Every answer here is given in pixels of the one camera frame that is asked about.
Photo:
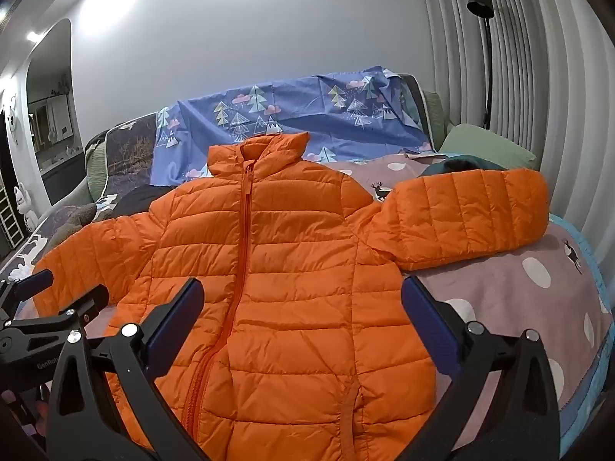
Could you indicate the black puffer garment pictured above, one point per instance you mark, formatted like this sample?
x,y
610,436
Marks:
x,y
139,199

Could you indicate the blue tree-print sheet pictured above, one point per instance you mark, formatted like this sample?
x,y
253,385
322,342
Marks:
x,y
288,105

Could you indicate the brown fuzzy garment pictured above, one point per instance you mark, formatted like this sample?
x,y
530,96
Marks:
x,y
72,223

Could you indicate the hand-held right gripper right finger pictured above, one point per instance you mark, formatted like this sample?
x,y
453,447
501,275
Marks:
x,y
427,326

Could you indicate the dark printed blanket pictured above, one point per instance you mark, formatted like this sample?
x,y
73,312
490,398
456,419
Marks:
x,y
129,153

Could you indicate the white cat figurine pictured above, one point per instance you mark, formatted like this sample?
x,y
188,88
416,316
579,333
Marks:
x,y
26,204

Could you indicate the green pillow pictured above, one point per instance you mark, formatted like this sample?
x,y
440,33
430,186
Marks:
x,y
480,146

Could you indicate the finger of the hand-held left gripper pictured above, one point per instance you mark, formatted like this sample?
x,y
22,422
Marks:
x,y
36,281
93,297

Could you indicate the orange puffer jacket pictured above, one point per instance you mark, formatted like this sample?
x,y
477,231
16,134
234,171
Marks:
x,y
298,273

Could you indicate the pink dotted deer blanket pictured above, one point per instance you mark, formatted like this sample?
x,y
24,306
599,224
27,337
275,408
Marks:
x,y
504,288

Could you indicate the white pleated curtain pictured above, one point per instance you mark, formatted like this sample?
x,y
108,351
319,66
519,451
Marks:
x,y
538,81

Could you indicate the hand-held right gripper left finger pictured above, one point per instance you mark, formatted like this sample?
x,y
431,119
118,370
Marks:
x,y
174,326

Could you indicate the dark teal cloth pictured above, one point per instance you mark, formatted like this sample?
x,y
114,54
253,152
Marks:
x,y
456,163

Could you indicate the black floor lamp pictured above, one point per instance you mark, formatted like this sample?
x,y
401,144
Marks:
x,y
480,2

